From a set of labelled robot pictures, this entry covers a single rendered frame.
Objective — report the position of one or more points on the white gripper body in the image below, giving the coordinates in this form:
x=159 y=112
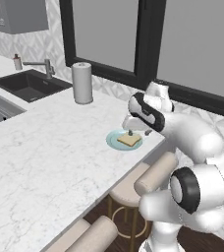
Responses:
x=134 y=123

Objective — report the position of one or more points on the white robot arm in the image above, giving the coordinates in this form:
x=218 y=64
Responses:
x=196 y=138

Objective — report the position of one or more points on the toasted bread slice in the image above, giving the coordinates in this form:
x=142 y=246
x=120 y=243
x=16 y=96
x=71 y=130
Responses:
x=129 y=140

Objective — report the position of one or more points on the light blue plate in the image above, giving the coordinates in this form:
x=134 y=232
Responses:
x=112 y=141

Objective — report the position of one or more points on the beige bar stool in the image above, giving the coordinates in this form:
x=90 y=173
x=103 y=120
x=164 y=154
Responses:
x=130 y=193
x=91 y=234

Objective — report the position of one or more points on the white paper towel roll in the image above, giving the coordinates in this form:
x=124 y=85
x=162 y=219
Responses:
x=82 y=83

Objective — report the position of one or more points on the black framed window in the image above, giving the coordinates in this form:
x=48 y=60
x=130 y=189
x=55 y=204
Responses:
x=146 y=42

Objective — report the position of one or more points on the grey metal tap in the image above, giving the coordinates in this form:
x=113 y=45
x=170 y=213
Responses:
x=47 y=67

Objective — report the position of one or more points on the black sink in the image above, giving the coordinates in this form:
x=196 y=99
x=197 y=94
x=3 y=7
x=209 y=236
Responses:
x=28 y=86

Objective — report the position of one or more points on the white soap bottle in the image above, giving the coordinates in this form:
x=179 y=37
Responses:
x=17 y=63

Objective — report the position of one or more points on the grey wall cupboard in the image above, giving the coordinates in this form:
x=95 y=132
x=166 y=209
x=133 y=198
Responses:
x=19 y=14

